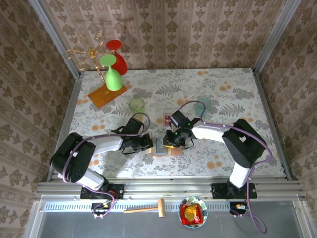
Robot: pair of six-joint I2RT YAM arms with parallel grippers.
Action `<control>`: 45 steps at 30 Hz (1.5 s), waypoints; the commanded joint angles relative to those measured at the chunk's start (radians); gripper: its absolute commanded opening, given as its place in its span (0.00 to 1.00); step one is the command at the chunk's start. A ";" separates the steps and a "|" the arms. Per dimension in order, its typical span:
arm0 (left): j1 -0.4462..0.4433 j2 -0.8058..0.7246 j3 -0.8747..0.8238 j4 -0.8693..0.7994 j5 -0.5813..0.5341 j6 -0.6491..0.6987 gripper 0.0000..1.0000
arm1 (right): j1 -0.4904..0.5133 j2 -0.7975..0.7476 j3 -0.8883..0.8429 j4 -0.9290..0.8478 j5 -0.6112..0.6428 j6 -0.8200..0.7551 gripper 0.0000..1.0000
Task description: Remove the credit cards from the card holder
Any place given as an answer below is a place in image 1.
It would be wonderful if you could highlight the slotted metal strip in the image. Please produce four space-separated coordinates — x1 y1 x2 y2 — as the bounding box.
43 201 297 213

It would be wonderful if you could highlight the gold wire glass rack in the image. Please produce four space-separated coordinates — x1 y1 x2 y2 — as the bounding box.
63 33 128 109

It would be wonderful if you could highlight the aluminium frame post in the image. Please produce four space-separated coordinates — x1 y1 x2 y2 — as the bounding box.
252 0 302 75
27 0 84 80

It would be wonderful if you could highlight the black connector board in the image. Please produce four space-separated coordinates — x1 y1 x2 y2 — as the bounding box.
229 202 251 216
91 202 111 216

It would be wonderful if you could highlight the aluminium side rail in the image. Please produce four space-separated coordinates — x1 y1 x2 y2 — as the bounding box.
251 68 299 181
46 71 84 181

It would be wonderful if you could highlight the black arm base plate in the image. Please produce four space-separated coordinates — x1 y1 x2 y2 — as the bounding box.
211 182 258 200
80 183 125 200

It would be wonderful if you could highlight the floral tablecloth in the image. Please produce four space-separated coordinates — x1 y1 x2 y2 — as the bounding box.
58 68 286 179

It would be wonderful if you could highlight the green plastic tumbler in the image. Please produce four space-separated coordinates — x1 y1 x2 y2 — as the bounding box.
128 98 146 118

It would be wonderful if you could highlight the wooden mallet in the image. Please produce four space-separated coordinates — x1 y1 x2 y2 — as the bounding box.
123 198 166 218

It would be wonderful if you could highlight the aluminium front rail beam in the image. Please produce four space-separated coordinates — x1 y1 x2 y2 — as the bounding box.
34 178 308 201

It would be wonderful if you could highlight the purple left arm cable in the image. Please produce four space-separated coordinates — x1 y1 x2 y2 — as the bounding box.
61 113 151 219

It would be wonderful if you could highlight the green wine glass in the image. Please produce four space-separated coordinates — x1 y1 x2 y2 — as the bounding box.
99 54 123 91

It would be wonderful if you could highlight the patterned ceramic bowl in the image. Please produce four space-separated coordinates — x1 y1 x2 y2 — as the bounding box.
178 195 209 230

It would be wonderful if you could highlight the red snack packet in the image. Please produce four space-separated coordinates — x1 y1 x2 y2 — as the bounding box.
180 203 204 226

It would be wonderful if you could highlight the clear acrylic box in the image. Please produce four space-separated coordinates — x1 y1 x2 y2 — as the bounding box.
163 108 183 129

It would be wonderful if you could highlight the red wine glass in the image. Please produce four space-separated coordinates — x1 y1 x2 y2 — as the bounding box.
106 39 128 76

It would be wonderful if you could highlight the blue plastic tumbler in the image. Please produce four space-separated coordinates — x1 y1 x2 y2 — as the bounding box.
194 97 212 117

